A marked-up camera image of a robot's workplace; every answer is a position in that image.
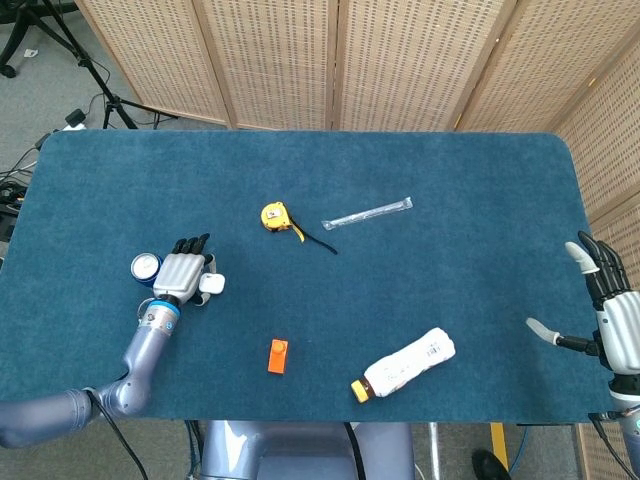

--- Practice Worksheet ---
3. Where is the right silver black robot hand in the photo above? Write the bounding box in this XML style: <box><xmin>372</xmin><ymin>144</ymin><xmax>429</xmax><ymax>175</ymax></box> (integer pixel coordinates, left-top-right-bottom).
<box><xmin>525</xmin><ymin>230</ymin><xmax>640</xmax><ymax>376</ymax></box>

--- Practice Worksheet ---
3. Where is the black office chair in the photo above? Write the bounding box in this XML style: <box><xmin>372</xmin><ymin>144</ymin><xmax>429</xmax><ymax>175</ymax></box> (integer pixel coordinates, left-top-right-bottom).
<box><xmin>0</xmin><ymin>0</ymin><xmax>84</xmax><ymax>79</ymax></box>

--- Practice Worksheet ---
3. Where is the yellow floor tape strip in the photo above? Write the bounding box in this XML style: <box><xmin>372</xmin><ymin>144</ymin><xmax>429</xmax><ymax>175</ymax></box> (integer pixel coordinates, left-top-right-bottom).
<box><xmin>489</xmin><ymin>422</ymin><xmax>510</xmax><ymax>464</ymax></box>

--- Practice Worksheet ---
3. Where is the wooden woven folding screen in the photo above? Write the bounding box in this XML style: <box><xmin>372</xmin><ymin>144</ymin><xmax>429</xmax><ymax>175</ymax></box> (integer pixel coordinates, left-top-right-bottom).
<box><xmin>74</xmin><ymin>0</ymin><xmax>640</xmax><ymax>480</ymax></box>

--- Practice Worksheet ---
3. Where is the yellow tape measure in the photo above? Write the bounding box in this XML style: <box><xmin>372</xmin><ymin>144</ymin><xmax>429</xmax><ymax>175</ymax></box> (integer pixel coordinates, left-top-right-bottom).
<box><xmin>260</xmin><ymin>201</ymin><xmax>339</xmax><ymax>256</ymax></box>

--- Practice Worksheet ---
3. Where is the orange block with round stud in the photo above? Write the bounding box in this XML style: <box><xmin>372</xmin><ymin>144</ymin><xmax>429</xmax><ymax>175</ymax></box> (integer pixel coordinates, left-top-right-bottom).
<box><xmin>267</xmin><ymin>338</ymin><xmax>291</xmax><ymax>375</ymax></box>

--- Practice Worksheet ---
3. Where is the clear wrapped straw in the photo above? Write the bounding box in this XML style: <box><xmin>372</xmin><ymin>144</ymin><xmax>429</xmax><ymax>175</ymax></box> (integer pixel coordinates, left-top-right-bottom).
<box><xmin>321</xmin><ymin>196</ymin><xmax>414</xmax><ymax>232</ymax></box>

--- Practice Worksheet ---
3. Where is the black floor cable bundle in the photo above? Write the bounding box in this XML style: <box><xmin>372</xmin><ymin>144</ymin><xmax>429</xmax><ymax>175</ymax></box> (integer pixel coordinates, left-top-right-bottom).
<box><xmin>0</xmin><ymin>132</ymin><xmax>46</xmax><ymax>244</ymax></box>

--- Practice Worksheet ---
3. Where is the blue and silver soda can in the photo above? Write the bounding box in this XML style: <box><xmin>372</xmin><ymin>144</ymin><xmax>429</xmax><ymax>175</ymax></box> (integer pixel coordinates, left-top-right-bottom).
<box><xmin>130</xmin><ymin>253</ymin><xmax>164</xmax><ymax>289</ymax></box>

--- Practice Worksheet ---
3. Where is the white-labelled bottle with yellow cap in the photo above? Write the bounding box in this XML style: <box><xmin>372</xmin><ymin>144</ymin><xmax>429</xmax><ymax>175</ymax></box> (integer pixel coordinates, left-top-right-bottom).
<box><xmin>350</xmin><ymin>327</ymin><xmax>456</xmax><ymax>404</ymax></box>

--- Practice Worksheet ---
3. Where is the black tripod stand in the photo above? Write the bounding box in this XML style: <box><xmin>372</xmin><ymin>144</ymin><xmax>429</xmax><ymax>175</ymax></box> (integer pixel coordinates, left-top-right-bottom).
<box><xmin>47</xmin><ymin>0</ymin><xmax>179</xmax><ymax>131</ymax></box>

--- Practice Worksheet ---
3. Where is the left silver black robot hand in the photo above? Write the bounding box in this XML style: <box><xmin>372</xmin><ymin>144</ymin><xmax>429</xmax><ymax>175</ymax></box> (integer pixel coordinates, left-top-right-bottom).
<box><xmin>152</xmin><ymin>232</ymin><xmax>218</xmax><ymax>307</ymax></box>

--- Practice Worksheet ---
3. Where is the silver table leg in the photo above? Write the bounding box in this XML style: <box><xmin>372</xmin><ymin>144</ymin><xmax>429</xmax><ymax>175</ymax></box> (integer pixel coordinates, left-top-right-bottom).
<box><xmin>428</xmin><ymin>422</ymin><xmax>442</xmax><ymax>480</ymax></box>

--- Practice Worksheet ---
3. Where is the silver-blue robot torso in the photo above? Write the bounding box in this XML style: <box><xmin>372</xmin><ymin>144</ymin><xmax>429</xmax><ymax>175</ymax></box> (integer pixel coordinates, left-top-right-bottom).
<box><xmin>199</xmin><ymin>420</ymin><xmax>416</xmax><ymax>480</ymax></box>

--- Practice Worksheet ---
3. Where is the white square earbud case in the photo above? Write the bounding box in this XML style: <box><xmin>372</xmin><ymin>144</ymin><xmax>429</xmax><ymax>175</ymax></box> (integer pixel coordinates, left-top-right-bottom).
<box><xmin>198</xmin><ymin>272</ymin><xmax>227</xmax><ymax>297</ymax></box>

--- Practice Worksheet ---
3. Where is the blue felt table cover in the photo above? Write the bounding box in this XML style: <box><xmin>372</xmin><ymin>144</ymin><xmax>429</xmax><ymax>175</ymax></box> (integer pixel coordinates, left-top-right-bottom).
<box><xmin>0</xmin><ymin>129</ymin><xmax>614</xmax><ymax>424</ymax></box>

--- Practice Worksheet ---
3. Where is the black shoe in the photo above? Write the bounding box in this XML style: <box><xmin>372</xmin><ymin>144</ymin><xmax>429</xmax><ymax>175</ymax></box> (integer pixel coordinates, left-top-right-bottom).
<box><xmin>472</xmin><ymin>449</ymin><xmax>512</xmax><ymax>480</ymax></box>

